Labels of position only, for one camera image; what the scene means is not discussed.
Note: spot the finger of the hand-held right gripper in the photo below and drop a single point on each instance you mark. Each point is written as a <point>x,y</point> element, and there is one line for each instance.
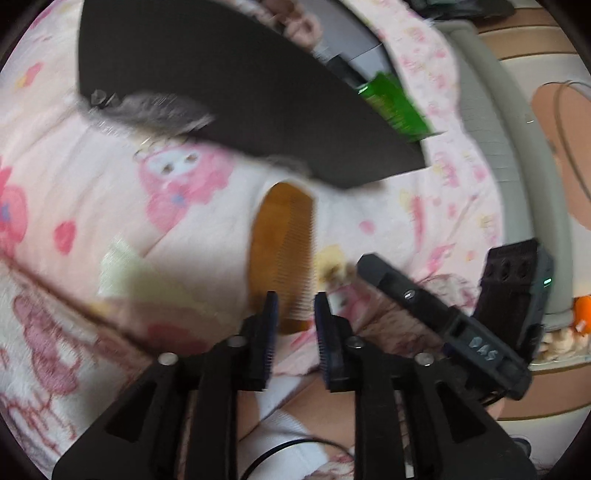
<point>406,295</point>

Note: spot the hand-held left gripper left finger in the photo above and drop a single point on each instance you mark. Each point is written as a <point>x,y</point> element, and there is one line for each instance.
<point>271,323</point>

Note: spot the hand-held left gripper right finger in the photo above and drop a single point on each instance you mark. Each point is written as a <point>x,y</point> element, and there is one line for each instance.
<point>323,332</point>

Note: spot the brown wooden comb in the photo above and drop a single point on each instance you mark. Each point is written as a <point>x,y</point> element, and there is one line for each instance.
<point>281,230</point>

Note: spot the black storage box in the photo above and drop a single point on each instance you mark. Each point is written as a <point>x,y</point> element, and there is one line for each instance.
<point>231,69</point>

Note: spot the beige pink cloth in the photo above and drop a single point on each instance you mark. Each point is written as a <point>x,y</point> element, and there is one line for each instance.
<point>300,23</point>

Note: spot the orange toy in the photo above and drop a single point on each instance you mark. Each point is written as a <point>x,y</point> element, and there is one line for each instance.
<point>582,318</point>

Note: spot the person's white clothing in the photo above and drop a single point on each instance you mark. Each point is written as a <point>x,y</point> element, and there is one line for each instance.
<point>277,424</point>

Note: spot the pale yellow flat piece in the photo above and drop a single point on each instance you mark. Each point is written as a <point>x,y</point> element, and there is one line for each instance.
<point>134,277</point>

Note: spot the brown round floor mat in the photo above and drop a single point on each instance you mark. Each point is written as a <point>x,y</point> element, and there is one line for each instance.
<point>558,138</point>

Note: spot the pink cartoon printed blanket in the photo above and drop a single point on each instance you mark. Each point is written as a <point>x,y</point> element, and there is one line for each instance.
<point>69,184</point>

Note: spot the dark cloth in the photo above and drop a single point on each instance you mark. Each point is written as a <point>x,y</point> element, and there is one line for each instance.
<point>461,7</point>

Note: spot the grey padded bed frame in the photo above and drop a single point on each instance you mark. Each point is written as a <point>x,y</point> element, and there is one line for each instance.
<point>489,138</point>

